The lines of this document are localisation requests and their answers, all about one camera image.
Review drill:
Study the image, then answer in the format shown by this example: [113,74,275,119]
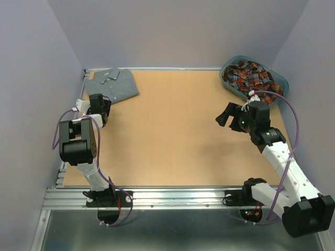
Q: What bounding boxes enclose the teal plastic basket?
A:
[219,54,289,108]

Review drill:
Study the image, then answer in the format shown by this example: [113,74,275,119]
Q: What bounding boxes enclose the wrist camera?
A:
[71,99,91,114]
[241,90,261,112]

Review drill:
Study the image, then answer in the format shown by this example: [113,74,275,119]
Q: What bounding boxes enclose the plaid long sleeve shirt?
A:
[221,59,284,106]

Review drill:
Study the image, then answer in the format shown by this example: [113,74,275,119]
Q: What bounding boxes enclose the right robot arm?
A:
[216,101,334,237]

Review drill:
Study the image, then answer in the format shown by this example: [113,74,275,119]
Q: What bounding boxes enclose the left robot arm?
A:
[53,94,120,208]

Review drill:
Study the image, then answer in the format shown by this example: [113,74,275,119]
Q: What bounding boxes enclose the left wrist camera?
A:
[71,99,91,114]

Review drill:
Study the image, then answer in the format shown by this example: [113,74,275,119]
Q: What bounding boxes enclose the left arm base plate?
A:
[83,189,132,208]

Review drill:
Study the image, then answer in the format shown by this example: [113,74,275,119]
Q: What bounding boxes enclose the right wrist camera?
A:
[241,90,261,112]

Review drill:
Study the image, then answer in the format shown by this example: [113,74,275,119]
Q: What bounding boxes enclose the aluminium front rail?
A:
[42,186,242,210]

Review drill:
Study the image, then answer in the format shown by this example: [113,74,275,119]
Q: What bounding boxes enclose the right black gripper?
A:
[214,102,255,134]

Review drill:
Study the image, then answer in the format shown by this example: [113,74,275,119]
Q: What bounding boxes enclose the grey long sleeve shirt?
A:
[84,68,139,104]

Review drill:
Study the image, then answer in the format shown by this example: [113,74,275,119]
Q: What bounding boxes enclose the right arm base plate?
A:
[222,186,274,207]

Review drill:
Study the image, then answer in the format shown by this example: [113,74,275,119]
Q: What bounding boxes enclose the aluminium back rail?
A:
[83,67,221,72]

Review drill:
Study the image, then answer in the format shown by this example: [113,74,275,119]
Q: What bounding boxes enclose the aluminium rail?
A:
[83,67,221,72]
[42,186,242,210]

